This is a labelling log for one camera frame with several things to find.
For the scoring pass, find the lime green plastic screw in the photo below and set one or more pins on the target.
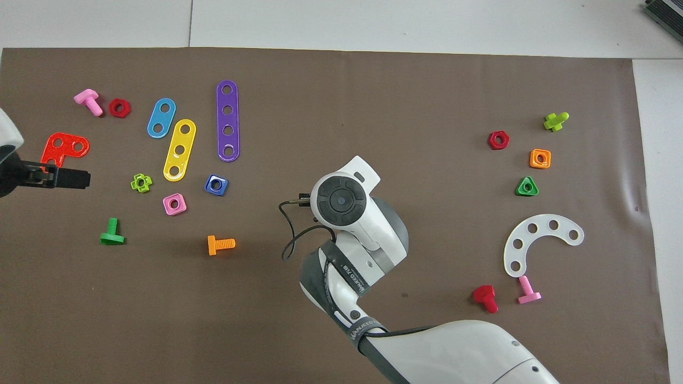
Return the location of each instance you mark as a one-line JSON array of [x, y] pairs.
[[555, 122]]

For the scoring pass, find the blue square plastic nut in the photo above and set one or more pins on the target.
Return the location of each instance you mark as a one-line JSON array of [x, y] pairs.
[[224, 188]]

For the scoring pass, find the dark grey flat device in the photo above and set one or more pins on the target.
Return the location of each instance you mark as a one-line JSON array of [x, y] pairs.
[[667, 13]]

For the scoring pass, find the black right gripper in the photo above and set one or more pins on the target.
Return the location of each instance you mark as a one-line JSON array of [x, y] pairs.
[[305, 201]]

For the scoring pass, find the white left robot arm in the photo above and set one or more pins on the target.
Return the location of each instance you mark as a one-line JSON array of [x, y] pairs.
[[8, 136]]

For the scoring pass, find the yellow three-hole plate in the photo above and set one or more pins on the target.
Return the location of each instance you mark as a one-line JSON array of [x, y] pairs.
[[182, 140]]

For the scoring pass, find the orange square plastic nut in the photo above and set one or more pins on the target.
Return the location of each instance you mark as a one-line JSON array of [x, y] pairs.
[[533, 164]]

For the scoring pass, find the orange plastic screw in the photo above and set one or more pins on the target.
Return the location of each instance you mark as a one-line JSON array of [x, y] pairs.
[[221, 245]]

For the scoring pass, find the dark green plastic screw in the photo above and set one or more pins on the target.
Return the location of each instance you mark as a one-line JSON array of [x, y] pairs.
[[112, 237]]

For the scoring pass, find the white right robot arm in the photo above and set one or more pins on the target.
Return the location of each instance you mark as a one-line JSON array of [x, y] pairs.
[[453, 352]]

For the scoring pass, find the red hexagonal plastic nut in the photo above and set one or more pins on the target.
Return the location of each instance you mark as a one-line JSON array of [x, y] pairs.
[[492, 144], [127, 110]]

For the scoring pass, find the lime green flower nut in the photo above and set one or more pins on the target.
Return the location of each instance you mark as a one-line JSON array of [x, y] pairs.
[[133, 183]]

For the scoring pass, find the purple four-hole strip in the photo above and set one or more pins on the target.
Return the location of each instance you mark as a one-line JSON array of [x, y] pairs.
[[228, 120]]

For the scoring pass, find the pink plastic screw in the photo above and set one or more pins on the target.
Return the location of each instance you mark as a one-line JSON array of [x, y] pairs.
[[528, 293], [88, 98]]

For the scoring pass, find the pink square plastic nut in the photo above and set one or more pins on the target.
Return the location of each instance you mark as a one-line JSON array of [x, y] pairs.
[[182, 210]]

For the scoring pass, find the white curved five-hole plate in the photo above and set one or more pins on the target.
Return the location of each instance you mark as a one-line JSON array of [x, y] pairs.
[[542, 224]]

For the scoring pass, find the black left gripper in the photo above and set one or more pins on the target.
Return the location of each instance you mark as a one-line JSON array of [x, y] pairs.
[[21, 178]]

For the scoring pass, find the red plastic screw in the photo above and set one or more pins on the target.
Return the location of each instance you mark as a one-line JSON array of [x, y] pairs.
[[484, 295]]

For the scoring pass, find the blue two-hole plate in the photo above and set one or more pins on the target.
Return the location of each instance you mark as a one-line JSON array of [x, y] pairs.
[[161, 118]]

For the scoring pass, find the brown table mat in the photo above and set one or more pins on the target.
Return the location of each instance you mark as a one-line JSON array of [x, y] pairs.
[[373, 106]]

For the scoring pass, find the orange three-hole corner plate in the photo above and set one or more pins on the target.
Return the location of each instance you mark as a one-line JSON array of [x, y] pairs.
[[60, 150]]

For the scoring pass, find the green triangular plastic nut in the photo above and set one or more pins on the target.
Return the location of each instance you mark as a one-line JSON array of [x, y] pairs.
[[520, 192]]

